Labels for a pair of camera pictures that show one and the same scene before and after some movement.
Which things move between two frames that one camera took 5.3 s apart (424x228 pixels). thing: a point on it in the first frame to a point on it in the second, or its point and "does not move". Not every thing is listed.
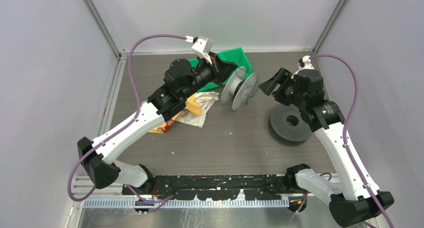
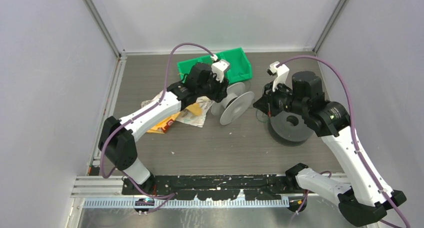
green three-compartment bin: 237,55 does not move
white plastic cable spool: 242,90 to 235,105
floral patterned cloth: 205,99 does not move
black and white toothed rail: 217,187 does not move
